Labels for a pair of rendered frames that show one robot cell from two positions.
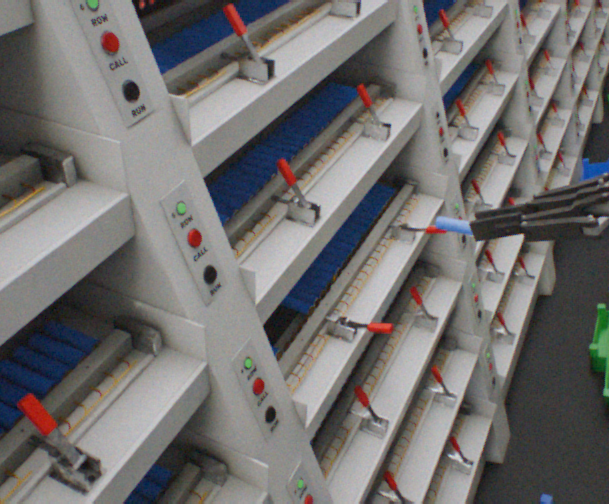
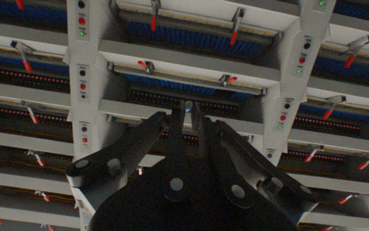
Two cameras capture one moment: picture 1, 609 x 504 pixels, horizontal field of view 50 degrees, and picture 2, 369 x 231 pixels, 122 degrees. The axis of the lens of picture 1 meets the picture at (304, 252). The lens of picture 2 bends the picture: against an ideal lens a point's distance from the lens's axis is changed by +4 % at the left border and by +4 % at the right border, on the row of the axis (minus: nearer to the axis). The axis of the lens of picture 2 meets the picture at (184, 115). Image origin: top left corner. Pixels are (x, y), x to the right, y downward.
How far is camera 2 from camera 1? 0.91 m
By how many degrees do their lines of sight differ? 66
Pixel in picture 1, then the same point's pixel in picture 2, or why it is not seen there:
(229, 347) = (279, 135)
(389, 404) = (222, 9)
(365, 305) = (205, 73)
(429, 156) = (100, 80)
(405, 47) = (100, 136)
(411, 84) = (101, 120)
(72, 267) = not seen: hidden behind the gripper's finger
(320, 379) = (252, 80)
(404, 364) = (191, 6)
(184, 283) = (275, 159)
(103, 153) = not seen: hidden behind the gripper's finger
